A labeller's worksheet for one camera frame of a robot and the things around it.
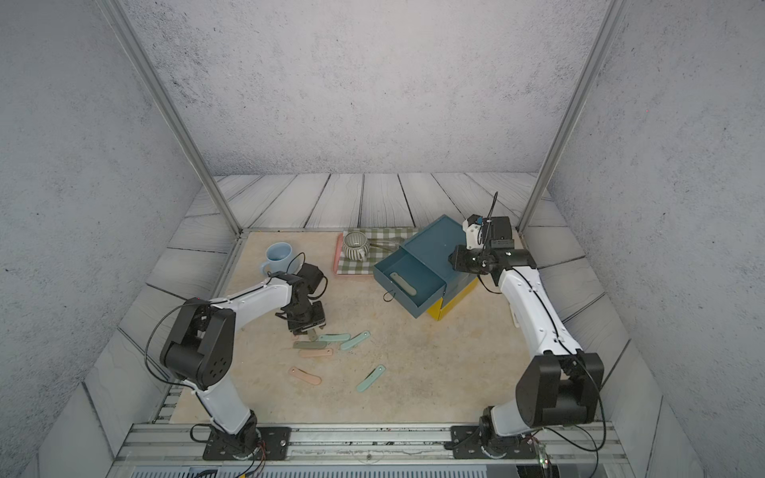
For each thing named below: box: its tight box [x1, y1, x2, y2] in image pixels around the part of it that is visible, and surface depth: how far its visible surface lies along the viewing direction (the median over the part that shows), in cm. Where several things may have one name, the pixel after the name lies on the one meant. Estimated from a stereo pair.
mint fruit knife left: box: [318, 332, 352, 342], surface depth 93 cm
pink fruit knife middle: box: [298, 348, 333, 357], surface depth 91 cm
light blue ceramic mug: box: [260, 241, 293, 276], surface depth 106 cm
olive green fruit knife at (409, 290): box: [389, 271, 418, 296], surface depth 88 cm
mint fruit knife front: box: [356, 364, 387, 393], surface depth 84 cm
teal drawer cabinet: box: [400, 215, 479, 301], surface depth 88 cm
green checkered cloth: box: [336, 227, 420, 275], surface depth 117 cm
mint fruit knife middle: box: [340, 330, 371, 351], surface depth 93 cm
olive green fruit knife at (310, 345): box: [292, 340, 327, 350], surface depth 91 cm
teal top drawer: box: [372, 245, 448, 319], surface depth 84 cm
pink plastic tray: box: [332, 233, 344, 276], surface depth 114 cm
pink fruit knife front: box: [288, 366, 322, 386], surface depth 86 cm
